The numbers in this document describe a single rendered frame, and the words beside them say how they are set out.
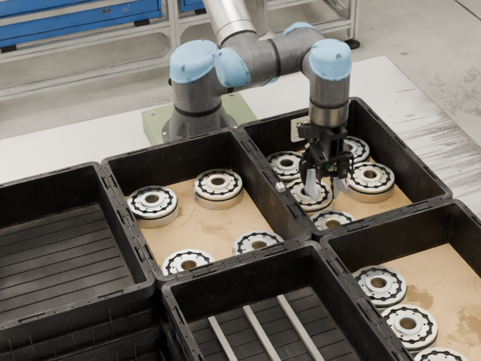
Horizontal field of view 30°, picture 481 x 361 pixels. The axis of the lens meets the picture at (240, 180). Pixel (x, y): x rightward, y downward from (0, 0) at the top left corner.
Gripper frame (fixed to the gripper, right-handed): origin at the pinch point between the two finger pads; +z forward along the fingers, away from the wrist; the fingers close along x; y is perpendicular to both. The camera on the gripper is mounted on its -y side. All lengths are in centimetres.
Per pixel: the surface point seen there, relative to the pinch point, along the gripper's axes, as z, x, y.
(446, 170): 15.1, 38.6, -16.3
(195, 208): 1.9, -25.7, -6.3
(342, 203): 2.0, 3.9, 2.0
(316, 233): -8.0, -9.1, 20.0
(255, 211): 2.0, -14.2, -1.2
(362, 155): -1.1, 12.5, -8.1
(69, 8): 41, -31, -189
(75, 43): 57, -31, -189
